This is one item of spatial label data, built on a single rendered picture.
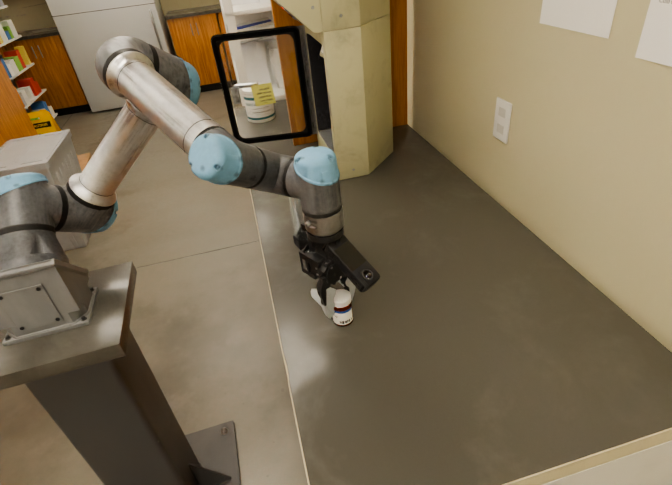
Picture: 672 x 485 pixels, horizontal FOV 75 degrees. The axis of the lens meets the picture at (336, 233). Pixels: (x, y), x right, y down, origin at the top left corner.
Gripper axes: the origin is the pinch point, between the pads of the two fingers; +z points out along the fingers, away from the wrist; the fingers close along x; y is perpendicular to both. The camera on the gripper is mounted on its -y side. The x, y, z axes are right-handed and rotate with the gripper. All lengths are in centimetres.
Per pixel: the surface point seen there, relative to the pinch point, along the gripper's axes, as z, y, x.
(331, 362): 3.7, -6.4, 9.7
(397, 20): -37, 61, -95
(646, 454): 9, -56, -15
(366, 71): -30, 42, -56
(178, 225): 98, 228, -48
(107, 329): 4, 39, 37
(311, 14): -48, 48, -43
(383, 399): 3.6, -19.5, 9.2
